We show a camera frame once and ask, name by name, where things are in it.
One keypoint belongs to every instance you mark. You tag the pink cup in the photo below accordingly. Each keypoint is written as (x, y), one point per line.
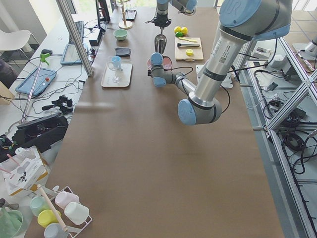
(63, 198)

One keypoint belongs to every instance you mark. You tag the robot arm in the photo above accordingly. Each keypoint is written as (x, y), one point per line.
(186, 7)
(240, 21)

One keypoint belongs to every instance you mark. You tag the clear wine glass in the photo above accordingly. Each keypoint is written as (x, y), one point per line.
(115, 78)

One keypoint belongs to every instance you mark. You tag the yellow plastic knife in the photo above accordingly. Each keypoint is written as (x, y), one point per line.
(187, 39)

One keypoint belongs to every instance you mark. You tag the black equipment case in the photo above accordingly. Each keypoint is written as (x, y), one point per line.
(41, 133)

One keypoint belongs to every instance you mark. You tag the green tipped grabber stick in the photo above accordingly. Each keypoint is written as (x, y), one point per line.
(43, 59)

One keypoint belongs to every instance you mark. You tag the green lime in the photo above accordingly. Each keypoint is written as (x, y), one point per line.
(178, 34)

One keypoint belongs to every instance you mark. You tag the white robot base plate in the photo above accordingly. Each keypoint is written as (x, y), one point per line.
(227, 82)

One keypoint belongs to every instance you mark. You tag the yellow lemon half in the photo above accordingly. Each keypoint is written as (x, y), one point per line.
(189, 52)

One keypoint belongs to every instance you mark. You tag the light blue cup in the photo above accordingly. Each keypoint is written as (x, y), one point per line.
(115, 62)

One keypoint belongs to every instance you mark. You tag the white cardboard box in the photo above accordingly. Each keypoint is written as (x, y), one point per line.
(24, 171)

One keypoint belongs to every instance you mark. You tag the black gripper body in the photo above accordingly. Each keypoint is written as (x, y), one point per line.
(161, 23)

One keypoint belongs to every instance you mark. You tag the yellow cup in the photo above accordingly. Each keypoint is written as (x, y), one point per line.
(46, 217)

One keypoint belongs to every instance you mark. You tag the stainless steel ice scoop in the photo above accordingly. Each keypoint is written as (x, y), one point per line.
(160, 42)

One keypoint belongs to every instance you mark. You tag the pink bowl with ice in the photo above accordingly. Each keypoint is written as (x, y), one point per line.
(167, 64)

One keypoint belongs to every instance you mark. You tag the beige serving tray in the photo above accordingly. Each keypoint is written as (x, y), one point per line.
(124, 75)

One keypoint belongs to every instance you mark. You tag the black and silver muddler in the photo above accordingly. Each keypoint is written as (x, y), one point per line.
(182, 45)

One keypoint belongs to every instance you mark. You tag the white wire cup rack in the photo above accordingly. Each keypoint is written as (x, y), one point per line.
(64, 216)

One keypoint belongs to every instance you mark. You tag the wooden cutting board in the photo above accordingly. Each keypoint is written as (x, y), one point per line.
(180, 53)

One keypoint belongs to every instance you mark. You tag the mint green bowl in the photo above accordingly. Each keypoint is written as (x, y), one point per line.
(120, 34)

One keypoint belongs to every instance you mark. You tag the mint green cup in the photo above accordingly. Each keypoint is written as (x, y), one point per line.
(37, 205)

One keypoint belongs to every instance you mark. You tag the white chair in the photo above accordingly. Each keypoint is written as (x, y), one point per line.
(14, 41)

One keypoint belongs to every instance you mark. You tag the wooden glass stand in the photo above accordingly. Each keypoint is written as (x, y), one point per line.
(124, 24)

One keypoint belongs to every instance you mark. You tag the dark grey folded cloth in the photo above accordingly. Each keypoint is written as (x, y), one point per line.
(123, 51)

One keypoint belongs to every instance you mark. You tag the aluminium frame post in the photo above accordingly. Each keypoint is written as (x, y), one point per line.
(70, 25)

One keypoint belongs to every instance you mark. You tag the grey cup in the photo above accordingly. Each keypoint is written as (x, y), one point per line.
(54, 230)

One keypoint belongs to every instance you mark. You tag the white cup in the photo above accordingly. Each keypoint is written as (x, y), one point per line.
(76, 212)

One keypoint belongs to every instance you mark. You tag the black tray with glasses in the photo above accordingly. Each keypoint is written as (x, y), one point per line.
(130, 14)

